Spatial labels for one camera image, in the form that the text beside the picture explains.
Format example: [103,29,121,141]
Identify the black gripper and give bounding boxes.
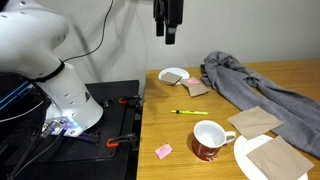
[153,0,184,46]

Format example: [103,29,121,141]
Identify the yellow green pen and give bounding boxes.
[170,109,209,116]

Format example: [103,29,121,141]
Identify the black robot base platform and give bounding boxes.
[0,79,144,180]

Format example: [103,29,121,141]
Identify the maroon mug white inside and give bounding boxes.
[191,119,237,163]

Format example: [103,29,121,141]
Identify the small folded brown napkin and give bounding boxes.
[160,71,183,87]

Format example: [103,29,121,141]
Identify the crumpled brown paper napkin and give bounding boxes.
[179,77,210,98]

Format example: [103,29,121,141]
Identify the orange black clamp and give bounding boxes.
[118,95,144,107]
[106,132,138,149]

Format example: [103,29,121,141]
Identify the pink paper packet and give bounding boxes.
[154,143,174,160]

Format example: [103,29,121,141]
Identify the grey hooded sweatshirt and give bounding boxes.
[199,50,320,159]

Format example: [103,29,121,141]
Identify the flat brown paper napkin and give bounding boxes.
[227,105,285,140]

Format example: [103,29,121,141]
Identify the large white plate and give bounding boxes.
[233,134,309,180]

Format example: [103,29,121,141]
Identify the black box blue stripes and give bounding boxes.
[0,72,53,141]

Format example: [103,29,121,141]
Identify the large brown paper napkin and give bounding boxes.
[246,135,315,180]

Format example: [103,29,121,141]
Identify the thin black wall cable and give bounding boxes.
[62,0,115,63]

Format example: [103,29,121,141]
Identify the black base cable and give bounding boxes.
[5,131,38,180]
[9,129,68,180]

